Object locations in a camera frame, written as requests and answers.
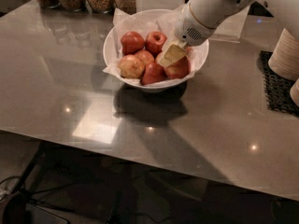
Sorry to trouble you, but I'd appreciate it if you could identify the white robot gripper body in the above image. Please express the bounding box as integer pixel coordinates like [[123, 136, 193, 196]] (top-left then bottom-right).
[[174, 4, 215, 47]]

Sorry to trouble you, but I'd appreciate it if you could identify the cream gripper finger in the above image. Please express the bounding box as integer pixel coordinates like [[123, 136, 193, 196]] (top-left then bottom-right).
[[161, 39, 188, 67], [162, 32, 177, 52]]

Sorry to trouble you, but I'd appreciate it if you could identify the white bowl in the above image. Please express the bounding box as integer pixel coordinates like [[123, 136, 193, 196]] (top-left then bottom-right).
[[103, 9, 209, 92]]

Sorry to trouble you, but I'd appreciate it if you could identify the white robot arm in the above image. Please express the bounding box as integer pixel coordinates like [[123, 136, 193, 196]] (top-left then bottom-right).
[[158, 0, 299, 67]]

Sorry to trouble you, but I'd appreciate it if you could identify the small orange apple centre right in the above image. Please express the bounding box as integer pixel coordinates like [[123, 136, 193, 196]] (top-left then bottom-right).
[[155, 52, 163, 65]]

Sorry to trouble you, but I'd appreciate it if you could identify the red apple back middle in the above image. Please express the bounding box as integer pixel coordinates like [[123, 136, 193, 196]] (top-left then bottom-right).
[[145, 31, 167, 56]]

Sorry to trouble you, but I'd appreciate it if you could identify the large red apple front right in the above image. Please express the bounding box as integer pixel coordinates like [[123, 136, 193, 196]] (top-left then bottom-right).
[[164, 57, 190, 79]]

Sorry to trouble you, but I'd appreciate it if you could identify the small red apple centre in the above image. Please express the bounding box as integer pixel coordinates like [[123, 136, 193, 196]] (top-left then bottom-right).
[[135, 49, 155, 65]]

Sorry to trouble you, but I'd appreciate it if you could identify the red apple front middle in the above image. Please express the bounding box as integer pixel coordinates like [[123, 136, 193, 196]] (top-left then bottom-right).
[[141, 63, 166, 85]]

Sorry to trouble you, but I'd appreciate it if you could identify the red apple back left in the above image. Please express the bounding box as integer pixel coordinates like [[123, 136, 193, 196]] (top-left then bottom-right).
[[121, 31, 145, 55]]

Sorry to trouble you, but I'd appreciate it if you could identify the white paper bowl liner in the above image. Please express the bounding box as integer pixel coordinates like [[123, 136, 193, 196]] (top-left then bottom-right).
[[103, 8, 209, 92]]

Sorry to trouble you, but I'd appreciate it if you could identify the clear acrylic sign holder right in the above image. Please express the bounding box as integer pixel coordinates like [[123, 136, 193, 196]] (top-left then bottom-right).
[[212, 7, 249, 43]]

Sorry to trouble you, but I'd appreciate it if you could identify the stack of paper cups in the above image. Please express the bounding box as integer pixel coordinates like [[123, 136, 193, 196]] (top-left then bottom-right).
[[290, 78, 299, 106], [268, 29, 299, 81]]

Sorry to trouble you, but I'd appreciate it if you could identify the black rubber mat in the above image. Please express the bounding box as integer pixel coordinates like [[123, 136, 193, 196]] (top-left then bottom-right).
[[259, 51, 299, 117]]

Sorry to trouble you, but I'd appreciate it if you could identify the dark round object on floor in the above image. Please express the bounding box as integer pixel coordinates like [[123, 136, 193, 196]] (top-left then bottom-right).
[[0, 192, 27, 224]]

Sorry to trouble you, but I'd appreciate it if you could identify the black cable on floor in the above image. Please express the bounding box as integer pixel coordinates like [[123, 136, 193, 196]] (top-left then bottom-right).
[[0, 175, 76, 217]]

